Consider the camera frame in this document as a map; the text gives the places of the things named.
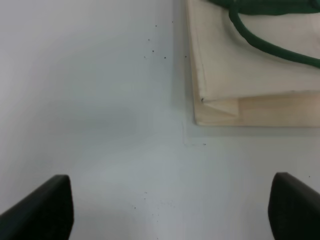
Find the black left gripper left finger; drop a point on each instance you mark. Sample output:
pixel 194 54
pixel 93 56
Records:
pixel 45 214

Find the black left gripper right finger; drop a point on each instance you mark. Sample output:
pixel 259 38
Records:
pixel 293 209

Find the white linen bag green handles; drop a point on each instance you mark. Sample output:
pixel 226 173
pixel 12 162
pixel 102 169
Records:
pixel 235 84

